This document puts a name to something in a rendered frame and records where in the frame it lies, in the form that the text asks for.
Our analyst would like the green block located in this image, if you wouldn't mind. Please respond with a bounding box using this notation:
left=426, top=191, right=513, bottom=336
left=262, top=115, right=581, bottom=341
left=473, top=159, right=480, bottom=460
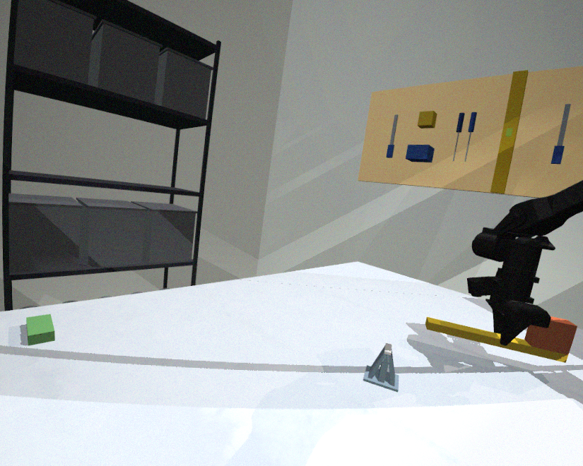
left=26, top=314, right=55, bottom=346

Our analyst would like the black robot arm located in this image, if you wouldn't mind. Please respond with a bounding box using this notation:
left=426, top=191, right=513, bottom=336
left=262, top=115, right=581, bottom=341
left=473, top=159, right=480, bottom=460
left=467, top=180, right=583, bottom=299

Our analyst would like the yellow bar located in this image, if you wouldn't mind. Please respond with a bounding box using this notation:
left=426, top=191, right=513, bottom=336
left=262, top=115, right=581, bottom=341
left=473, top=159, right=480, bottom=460
left=425, top=316, right=577, bottom=363

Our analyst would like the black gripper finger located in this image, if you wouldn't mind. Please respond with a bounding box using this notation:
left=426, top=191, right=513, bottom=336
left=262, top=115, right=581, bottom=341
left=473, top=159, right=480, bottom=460
left=496, top=310, right=530, bottom=346
left=485, top=299, right=504, bottom=334

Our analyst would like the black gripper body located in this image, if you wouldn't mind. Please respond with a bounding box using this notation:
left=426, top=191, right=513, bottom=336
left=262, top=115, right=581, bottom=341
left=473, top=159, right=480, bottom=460
left=490, top=264, right=551, bottom=328

